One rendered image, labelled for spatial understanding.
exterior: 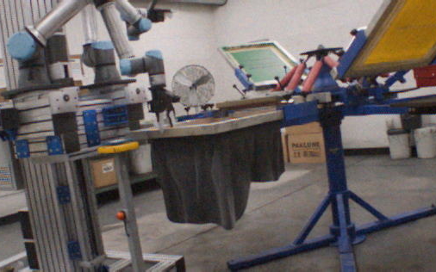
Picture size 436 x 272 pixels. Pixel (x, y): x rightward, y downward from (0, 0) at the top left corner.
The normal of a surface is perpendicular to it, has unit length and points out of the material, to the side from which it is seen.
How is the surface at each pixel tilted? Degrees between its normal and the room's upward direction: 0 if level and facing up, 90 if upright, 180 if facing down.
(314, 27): 90
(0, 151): 90
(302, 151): 90
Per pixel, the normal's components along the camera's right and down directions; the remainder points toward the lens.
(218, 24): -0.66, 0.15
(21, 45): 0.11, 0.14
